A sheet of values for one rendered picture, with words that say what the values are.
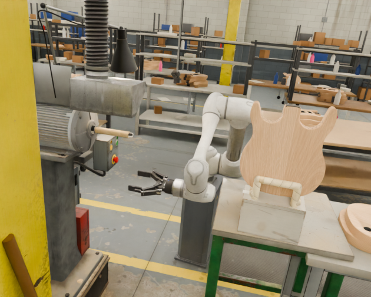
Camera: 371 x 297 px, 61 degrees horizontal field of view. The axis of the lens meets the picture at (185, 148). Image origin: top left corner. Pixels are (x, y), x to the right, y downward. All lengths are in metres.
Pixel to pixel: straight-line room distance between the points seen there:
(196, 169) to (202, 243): 1.28
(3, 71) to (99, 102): 0.87
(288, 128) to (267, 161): 0.17
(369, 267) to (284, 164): 0.57
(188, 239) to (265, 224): 1.22
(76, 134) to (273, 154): 0.93
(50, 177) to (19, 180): 1.10
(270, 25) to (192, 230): 10.57
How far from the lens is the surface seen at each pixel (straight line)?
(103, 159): 1.98
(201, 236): 2.55
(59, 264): 2.13
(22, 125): 0.70
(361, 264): 1.63
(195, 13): 12.66
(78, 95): 1.52
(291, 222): 1.48
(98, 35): 1.48
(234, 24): 8.32
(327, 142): 3.25
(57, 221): 1.95
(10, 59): 0.67
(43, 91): 1.71
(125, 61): 1.61
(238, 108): 1.83
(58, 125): 1.66
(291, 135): 1.36
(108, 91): 1.45
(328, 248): 1.59
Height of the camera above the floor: 1.78
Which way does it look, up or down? 21 degrees down
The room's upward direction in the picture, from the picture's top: 5 degrees clockwise
